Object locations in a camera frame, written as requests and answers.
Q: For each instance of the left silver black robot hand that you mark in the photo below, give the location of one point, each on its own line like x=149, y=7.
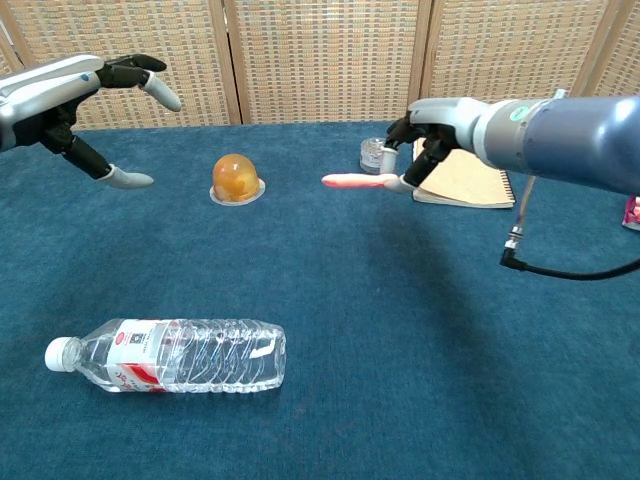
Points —
x=45, y=95

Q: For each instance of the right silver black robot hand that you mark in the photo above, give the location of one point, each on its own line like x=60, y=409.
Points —
x=450, y=120

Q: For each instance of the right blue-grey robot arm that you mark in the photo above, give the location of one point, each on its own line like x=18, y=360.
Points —
x=575, y=140

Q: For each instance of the tan spiral notebook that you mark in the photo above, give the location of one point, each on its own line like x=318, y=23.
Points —
x=465, y=185

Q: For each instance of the woven bamboo folding screen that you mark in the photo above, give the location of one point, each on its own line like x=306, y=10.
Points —
x=320, y=60

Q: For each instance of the red snack pouch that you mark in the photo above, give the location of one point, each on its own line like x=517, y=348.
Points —
x=632, y=212

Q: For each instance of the orange jelly cup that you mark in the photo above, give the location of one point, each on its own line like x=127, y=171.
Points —
x=235, y=177

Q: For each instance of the blue felt table cloth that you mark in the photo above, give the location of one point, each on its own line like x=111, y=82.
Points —
x=320, y=300

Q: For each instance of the clear plastic water bottle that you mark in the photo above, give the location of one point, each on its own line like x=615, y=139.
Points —
x=200, y=355

